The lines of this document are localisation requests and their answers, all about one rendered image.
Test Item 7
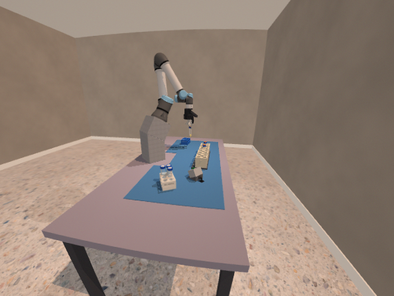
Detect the beige sloped desk with green button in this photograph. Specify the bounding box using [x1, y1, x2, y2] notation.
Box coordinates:
[188, 167, 203, 182]

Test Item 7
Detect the light blue bench mat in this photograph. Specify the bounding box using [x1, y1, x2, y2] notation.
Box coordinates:
[124, 139, 225, 210]

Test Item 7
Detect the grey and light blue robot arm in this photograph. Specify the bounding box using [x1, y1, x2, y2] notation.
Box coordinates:
[151, 52, 193, 122]

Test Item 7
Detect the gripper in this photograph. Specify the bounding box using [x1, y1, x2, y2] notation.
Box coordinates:
[184, 108, 194, 128]

